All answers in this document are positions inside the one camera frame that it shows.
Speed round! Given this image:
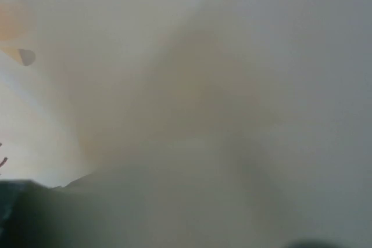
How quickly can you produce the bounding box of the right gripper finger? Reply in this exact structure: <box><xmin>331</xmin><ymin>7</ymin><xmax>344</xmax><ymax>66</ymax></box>
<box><xmin>1</xmin><ymin>180</ymin><xmax>64</xmax><ymax>247</ymax></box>

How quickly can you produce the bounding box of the banana print plastic bag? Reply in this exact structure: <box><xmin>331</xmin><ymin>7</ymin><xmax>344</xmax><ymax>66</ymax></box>
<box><xmin>1</xmin><ymin>0</ymin><xmax>371</xmax><ymax>247</ymax></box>

